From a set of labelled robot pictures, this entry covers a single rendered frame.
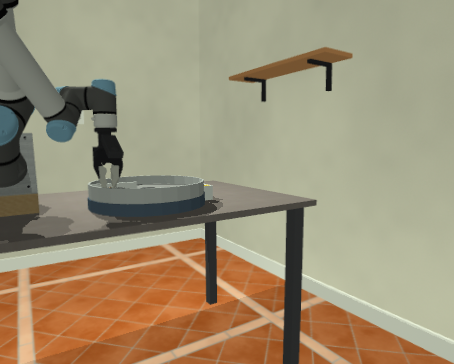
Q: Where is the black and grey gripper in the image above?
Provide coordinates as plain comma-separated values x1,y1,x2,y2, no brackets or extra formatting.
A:
93,128,123,188

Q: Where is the grey round turntable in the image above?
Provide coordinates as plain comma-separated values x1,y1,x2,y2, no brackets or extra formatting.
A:
87,175,213,217

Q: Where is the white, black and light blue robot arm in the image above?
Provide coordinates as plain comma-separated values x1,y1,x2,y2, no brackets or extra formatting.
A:
0,0,117,188

